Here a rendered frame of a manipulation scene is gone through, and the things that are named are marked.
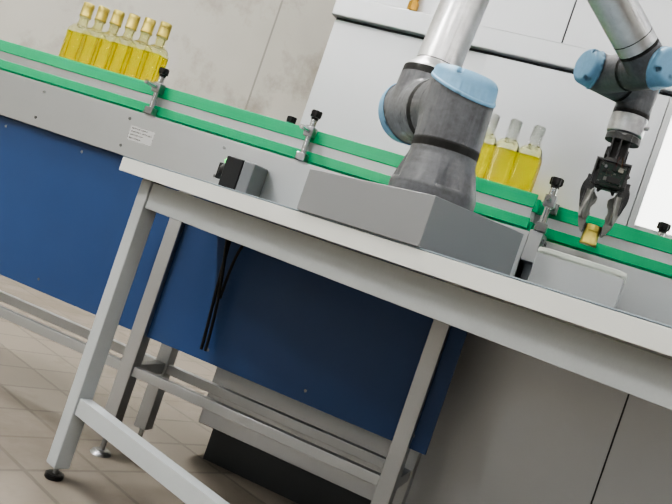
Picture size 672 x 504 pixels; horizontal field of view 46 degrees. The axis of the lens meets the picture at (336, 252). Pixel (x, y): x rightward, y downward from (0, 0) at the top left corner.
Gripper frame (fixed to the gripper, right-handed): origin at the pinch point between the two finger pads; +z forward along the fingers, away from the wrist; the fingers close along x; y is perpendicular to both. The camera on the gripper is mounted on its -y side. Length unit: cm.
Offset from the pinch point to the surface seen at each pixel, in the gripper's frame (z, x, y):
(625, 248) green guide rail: 0.6, 7.7, -13.5
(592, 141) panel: -24.4, -7.5, -30.1
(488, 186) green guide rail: -3.1, -24.6, -4.9
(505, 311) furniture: 22, -6, 59
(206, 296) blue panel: 43, -84, -7
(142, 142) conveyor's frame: 11, -115, -7
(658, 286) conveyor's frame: 6.7, 16.7, -11.0
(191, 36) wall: -74, -271, -259
